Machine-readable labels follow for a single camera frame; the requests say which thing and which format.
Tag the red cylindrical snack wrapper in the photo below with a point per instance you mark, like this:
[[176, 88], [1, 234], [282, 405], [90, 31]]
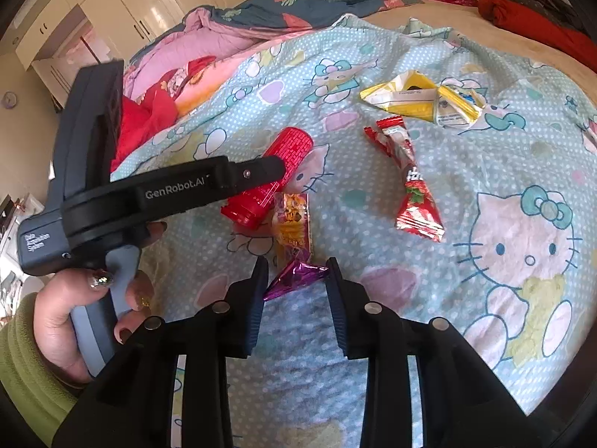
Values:
[[294, 147]]

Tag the person's left forearm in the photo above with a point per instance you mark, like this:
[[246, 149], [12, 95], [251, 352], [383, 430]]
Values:
[[32, 382]]

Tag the red white snack wrapper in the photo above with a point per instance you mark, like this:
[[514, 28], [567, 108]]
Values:
[[415, 205]]

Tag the purple foil wrapper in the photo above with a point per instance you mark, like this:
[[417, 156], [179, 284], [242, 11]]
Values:
[[294, 277]]

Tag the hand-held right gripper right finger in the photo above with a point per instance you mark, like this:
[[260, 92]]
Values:
[[336, 310]]

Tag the red floral cloth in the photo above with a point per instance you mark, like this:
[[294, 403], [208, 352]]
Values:
[[144, 121]]

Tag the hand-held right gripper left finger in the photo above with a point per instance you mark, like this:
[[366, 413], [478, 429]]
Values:
[[258, 310]]

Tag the red folded garment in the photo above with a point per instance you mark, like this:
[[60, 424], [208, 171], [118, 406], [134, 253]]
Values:
[[522, 16]]

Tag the blue pink floral quilt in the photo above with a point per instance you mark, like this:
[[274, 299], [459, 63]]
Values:
[[303, 0]]

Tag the round wall ornament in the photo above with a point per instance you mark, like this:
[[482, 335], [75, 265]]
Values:
[[9, 100]]

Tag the orange candy wrapper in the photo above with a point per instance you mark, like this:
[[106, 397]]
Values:
[[291, 224]]

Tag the crumpled yellow carton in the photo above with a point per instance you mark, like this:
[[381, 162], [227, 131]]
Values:
[[410, 107]]

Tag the person's left hand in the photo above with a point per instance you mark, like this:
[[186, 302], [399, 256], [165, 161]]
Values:
[[60, 326]]

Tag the white wardrobe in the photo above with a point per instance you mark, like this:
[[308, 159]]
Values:
[[154, 4]]

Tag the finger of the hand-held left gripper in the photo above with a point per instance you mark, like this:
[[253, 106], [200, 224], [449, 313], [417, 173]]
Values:
[[256, 172]]

